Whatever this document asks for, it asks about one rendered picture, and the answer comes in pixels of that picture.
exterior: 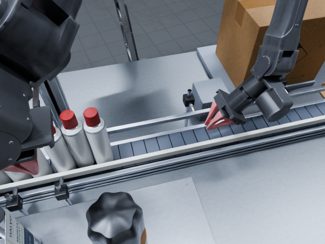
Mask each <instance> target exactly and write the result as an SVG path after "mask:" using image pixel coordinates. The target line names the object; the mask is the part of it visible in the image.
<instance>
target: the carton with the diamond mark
mask: <svg viewBox="0 0 325 244"><path fill-rule="evenodd" d="M275 4H276V0H225V1H224V6H223V12H222V19H221V24H220V30H219V35H218V40H217V46H216V52H215V54H216V55H217V57H218V59H219V60H220V62H221V64H222V65H223V67H224V69H225V71H226V72H227V74H228V76H229V77H230V79H231V81H232V83H233V84H234V86H235V88H237V87H238V86H239V85H240V84H241V83H243V82H244V81H245V80H246V79H247V78H248V77H250V76H251V75H252V72H251V71H250V70H251V68H252V67H253V66H254V65H255V64H256V59H257V55H258V51H259V47H260V46H262V44H263V40H264V36H265V33H266V31H267V29H268V27H269V24H270V21H271V19H272V15H273V12H274V8H275ZM297 50H299V53H298V56H297V59H296V62H295V66H294V68H293V70H292V71H291V72H290V73H289V74H287V75H285V79H286V80H287V84H286V85H290V84H295V83H300V82H305V81H310V80H314V79H315V77H316V76H317V74H318V72H319V70H320V68H321V67H322V65H323V63H324V61H325V0H308V4H307V7H306V10H305V13H304V17H303V21H302V25H301V30H300V39H299V43H298V46H297Z"/></svg>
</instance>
